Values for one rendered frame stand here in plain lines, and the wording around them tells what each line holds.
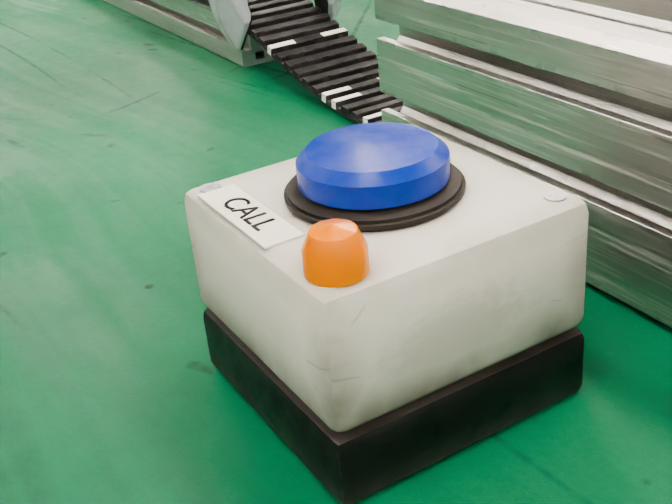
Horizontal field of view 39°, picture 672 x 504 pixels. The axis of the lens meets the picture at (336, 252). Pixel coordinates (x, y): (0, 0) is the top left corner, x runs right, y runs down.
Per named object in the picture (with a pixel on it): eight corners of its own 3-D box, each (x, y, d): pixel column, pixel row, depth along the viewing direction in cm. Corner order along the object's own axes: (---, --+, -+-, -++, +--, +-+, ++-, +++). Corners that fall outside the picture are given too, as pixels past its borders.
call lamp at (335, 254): (291, 268, 21) (286, 221, 21) (347, 248, 22) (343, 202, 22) (325, 294, 20) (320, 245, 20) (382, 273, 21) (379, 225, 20)
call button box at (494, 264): (208, 364, 29) (175, 177, 26) (457, 266, 33) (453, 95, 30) (343, 514, 23) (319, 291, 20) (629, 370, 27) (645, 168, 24)
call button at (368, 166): (275, 209, 26) (266, 141, 25) (395, 170, 27) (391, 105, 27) (352, 263, 23) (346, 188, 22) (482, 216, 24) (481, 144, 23)
